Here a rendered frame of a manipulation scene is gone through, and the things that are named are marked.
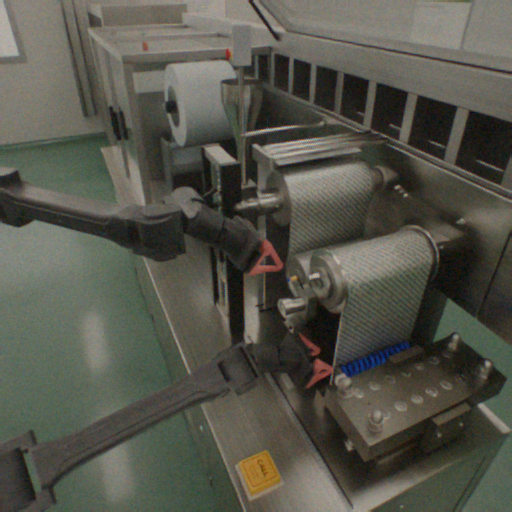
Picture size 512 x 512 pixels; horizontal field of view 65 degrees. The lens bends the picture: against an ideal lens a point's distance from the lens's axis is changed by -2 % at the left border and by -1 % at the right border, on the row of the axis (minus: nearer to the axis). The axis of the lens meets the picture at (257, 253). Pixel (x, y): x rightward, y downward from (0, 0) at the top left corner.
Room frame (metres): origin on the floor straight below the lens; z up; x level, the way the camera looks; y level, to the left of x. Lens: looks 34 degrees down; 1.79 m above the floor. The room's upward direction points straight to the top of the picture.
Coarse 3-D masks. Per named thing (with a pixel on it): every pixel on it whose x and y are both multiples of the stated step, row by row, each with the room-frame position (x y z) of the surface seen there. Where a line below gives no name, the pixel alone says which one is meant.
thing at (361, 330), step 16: (416, 288) 0.73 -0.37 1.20; (368, 304) 0.67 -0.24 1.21; (384, 304) 0.69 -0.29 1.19; (400, 304) 0.71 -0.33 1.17; (416, 304) 0.74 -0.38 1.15; (352, 320) 0.66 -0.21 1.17; (368, 320) 0.68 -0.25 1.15; (384, 320) 0.70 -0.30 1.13; (400, 320) 0.72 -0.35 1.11; (352, 336) 0.66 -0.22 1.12; (368, 336) 0.68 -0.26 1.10; (384, 336) 0.70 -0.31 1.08; (400, 336) 0.73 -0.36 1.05; (336, 352) 0.65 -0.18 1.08; (352, 352) 0.67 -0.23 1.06; (368, 352) 0.69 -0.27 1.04
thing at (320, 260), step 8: (424, 240) 0.78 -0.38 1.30; (320, 256) 0.72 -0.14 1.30; (312, 264) 0.74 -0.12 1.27; (320, 264) 0.71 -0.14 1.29; (328, 264) 0.69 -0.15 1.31; (328, 272) 0.68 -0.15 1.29; (336, 272) 0.67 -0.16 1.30; (336, 280) 0.66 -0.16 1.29; (336, 288) 0.65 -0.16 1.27; (336, 296) 0.65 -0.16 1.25; (328, 304) 0.67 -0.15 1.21; (336, 304) 0.65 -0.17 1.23
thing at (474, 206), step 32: (352, 128) 1.20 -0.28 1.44; (384, 160) 1.05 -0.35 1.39; (416, 160) 0.95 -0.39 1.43; (384, 192) 1.03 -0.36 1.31; (416, 192) 0.93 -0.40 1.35; (448, 192) 0.85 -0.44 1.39; (480, 192) 0.78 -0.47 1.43; (384, 224) 1.01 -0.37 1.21; (416, 224) 0.91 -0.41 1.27; (448, 224) 0.83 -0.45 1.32; (480, 224) 0.76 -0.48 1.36; (448, 256) 0.80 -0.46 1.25; (480, 256) 0.73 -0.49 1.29; (448, 288) 0.78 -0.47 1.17; (480, 288) 0.71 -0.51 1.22; (480, 320) 0.68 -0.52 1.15
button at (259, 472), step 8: (256, 456) 0.49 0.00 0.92; (264, 456) 0.49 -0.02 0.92; (240, 464) 0.47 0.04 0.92; (248, 464) 0.47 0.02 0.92; (256, 464) 0.47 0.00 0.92; (264, 464) 0.47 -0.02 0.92; (272, 464) 0.47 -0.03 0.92; (248, 472) 0.45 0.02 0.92; (256, 472) 0.45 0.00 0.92; (264, 472) 0.45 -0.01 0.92; (272, 472) 0.45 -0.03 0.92; (248, 480) 0.43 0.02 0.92; (256, 480) 0.43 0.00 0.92; (264, 480) 0.43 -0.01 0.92; (272, 480) 0.43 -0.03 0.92; (248, 488) 0.42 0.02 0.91; (256, 488) 0.42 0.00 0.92; (264, 488) 0.42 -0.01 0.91
